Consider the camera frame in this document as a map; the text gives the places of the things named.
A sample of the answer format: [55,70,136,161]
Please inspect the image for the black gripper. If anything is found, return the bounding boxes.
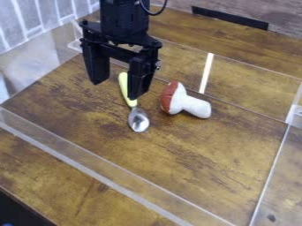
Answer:
[79,0,163,101]

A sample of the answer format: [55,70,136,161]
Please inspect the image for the green handled metal spoon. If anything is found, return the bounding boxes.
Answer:
[118,72,150,132]

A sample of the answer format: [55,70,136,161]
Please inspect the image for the red white toy mushroom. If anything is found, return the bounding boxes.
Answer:
[160,81,211,119]

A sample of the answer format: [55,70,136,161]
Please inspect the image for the black strip on floor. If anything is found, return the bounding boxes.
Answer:
[191,6,269,30]

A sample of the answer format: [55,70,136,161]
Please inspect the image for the clear acrylic front barrier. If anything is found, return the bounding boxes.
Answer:
[0,107,235,226]

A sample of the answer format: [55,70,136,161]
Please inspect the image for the clear acrylic barrier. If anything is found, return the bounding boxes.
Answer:
[249,84,302,226]
[0,107,235,226]

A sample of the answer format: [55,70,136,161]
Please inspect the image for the clear acrylic right barrier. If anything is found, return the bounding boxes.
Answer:
[249,84,302,226]

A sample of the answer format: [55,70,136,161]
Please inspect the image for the clear acrylic triangle bracket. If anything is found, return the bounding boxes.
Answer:
[67,20,83,53]

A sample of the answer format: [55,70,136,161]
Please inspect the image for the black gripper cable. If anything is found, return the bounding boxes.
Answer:
[138,0,168,17]

